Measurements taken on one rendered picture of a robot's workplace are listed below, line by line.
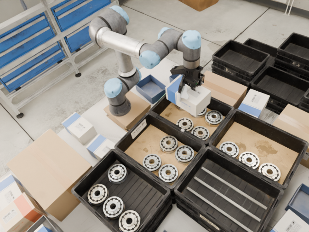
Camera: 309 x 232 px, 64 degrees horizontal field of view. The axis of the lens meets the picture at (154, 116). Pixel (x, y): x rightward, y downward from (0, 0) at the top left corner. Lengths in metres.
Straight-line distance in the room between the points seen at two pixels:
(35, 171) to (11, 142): 1.55
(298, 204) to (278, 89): 1.18
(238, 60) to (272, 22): 1.57
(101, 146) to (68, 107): 1.51
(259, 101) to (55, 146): 1.21
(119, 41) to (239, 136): 0.84
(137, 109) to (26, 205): 0.84
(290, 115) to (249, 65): 0.93
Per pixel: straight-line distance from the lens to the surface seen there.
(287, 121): 1.58
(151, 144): 1.45
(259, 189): 1.36
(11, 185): 1.69
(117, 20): 1.34
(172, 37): 1.09
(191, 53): 1.06
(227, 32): 3.69
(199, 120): 1.53
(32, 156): 1.57
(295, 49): 2.71
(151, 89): 1.90
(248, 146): 1.47
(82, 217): 1.52
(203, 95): 1.25
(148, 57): 1.01
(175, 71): 1.21
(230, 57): 2.50
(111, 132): 1.71
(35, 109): 3.19
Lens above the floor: 2.06
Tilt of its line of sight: 51 degrees down
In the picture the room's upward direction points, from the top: 10 degrees counter-clockwise
